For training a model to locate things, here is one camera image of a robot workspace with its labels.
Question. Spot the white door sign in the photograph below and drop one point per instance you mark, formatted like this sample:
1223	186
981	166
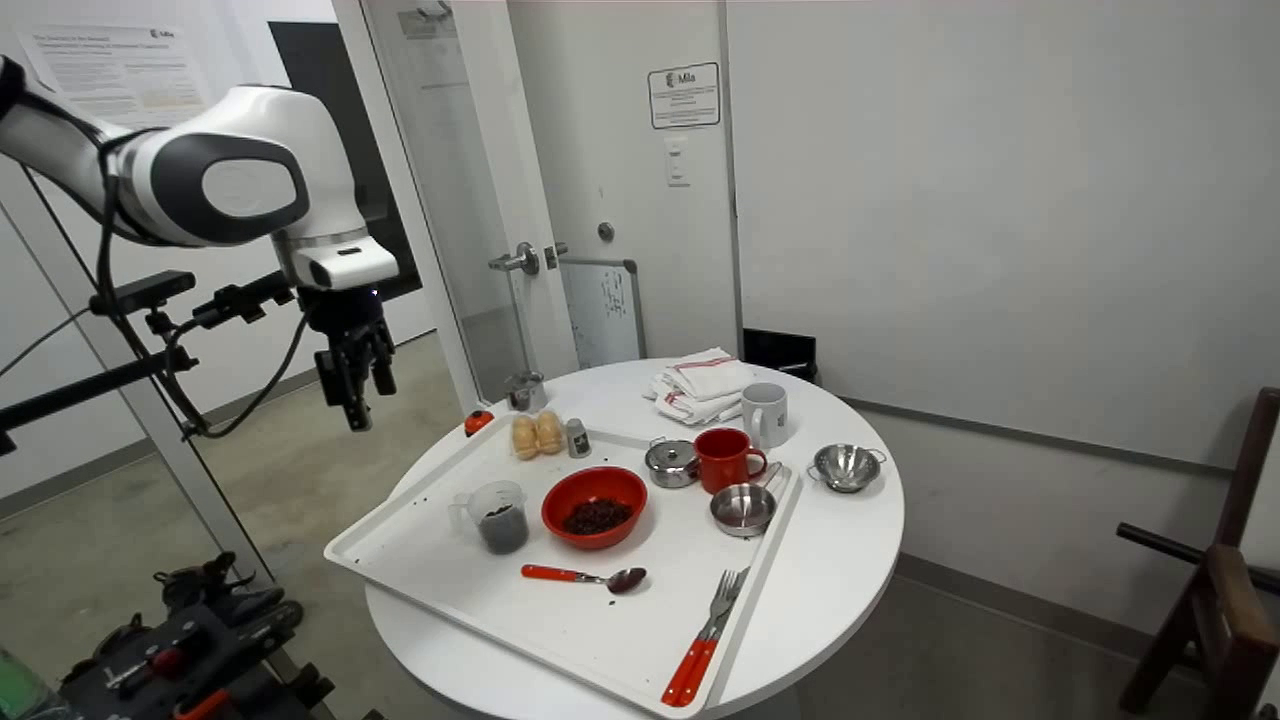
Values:
687	99

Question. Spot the red bowl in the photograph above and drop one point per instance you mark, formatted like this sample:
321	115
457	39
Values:
595	515

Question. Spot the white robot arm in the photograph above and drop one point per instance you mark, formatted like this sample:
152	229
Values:
202	146

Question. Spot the small grey shaker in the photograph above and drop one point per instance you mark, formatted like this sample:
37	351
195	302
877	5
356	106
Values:
576	437

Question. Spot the orange round object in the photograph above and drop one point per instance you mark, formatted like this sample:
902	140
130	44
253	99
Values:
476	423

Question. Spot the small steel cup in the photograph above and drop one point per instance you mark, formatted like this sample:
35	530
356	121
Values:
670	462

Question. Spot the red mug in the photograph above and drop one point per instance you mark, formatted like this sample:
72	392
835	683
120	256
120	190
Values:
725	462

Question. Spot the white plastic tray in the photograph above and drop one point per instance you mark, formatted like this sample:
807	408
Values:
441	561

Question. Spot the small steel bowl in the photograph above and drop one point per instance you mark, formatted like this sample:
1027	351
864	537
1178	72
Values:
850	465
740	511

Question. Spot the small framed white board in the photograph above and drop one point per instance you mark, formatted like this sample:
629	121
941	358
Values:
600	311

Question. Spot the black camera on stand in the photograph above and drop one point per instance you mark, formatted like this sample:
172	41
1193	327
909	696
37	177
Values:
143	291

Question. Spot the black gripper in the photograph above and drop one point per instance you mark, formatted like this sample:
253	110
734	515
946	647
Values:
347	323

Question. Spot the black tool bag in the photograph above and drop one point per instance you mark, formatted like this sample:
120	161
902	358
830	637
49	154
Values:
184	654

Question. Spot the clear plastic cup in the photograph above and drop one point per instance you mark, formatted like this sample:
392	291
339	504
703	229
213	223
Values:
501	527

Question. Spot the white red striped towel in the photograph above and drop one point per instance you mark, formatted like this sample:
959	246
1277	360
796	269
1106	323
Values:
697	385

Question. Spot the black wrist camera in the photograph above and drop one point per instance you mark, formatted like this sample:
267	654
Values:
241	302

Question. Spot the dark wooden chair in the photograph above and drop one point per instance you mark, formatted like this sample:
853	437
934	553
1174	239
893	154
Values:
1234	614

